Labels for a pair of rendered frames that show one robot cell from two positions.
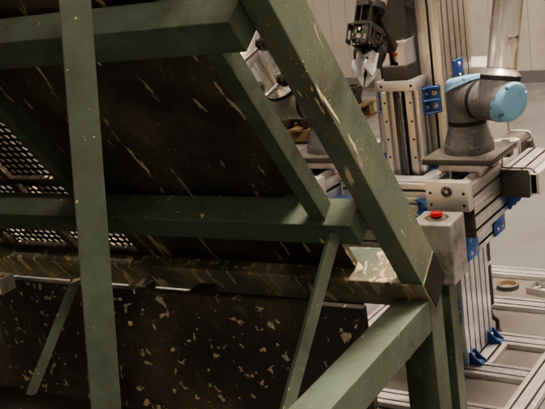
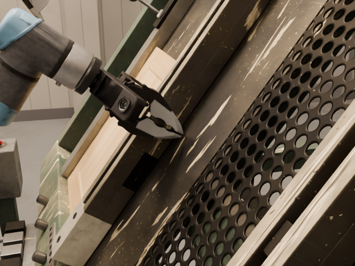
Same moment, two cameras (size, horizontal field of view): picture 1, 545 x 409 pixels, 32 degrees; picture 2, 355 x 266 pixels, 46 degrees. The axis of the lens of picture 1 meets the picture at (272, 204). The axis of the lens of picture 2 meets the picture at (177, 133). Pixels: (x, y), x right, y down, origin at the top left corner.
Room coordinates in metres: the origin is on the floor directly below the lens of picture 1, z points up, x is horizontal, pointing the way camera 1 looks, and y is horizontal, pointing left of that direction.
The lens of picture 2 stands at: (3.07, 0.90, 1.49)
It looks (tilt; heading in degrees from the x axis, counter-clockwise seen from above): 21 degrees down; 223
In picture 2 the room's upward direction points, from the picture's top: straight up
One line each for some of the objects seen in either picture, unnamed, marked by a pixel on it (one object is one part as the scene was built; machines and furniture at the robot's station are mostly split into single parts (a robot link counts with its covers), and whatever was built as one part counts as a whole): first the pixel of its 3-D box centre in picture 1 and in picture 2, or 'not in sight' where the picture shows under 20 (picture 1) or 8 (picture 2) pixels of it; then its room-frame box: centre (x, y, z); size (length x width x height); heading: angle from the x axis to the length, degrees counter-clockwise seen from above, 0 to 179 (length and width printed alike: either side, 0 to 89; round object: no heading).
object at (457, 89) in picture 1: (466, 96); not in sight; (2.80, -0.62, 1.20); 0.13 x 0.12 x 0.14; 29
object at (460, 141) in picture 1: (468, 134); not in sight; (2.81, -0.62, 1.09); 0.15 x 0.15 x 0.10
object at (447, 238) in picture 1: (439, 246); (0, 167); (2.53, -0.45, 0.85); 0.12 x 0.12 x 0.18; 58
